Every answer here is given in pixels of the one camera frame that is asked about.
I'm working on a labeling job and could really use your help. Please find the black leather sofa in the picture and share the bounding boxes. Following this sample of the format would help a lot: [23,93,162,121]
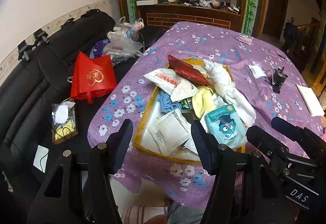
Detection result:
[1,9,122,223]

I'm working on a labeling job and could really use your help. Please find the white notebook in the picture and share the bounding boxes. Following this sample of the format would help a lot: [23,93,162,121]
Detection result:
[296,84,324,117]

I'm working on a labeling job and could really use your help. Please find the yellow cardboard box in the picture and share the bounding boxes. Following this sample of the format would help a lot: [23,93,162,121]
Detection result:
[132,57,247,164]

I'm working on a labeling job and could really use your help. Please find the black cylindrical device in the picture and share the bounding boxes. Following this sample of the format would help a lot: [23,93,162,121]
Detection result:
[271,67,288,94]

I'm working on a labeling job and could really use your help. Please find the white card on sofa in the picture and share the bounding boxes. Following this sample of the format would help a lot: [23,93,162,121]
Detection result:
[33,145,49,173]

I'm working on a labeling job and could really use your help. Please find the white flat packet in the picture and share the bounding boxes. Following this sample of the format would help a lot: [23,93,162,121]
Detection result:
[148,109,191,156]

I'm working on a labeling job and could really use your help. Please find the yellow fluffy cloth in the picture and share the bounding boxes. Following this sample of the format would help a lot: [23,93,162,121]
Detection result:
[192,86,216,119]

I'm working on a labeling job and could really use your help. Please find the white paper tag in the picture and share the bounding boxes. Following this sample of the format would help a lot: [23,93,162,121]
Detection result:
[248,64,267,79]

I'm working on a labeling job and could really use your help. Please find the clear bag yellow contents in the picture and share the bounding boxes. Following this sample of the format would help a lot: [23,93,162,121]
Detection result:
[51,98,78,145]

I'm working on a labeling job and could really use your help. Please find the white cloth towel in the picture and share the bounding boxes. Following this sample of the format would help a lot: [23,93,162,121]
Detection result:
[203,60,256,127]

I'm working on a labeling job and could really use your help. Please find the green white snack packet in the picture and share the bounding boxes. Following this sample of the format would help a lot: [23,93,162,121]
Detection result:
[179,98,193,111]

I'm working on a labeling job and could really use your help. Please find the white red-lettered packet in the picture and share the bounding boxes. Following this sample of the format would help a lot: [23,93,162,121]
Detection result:
[143,68,198,102]

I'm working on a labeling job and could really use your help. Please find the teal cartoon tissue pack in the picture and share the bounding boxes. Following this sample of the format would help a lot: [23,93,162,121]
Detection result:
[205,104,248,149]

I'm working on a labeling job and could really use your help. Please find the pink plastic packet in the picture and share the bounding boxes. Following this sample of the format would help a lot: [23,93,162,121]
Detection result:
[237,34,253,46]

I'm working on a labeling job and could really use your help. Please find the purple floral tablecloth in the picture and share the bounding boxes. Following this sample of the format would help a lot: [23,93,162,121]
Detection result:
[87,22,324,208]

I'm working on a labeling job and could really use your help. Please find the red shopping bag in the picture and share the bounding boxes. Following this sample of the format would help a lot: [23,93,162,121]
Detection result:
[70,52,117,103]

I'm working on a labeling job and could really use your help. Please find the red foil package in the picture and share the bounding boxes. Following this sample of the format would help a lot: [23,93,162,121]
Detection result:
[167,55,210,86]

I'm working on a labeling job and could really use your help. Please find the clear plastic bags pile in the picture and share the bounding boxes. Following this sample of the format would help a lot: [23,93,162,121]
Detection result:
[102,17,144,66]

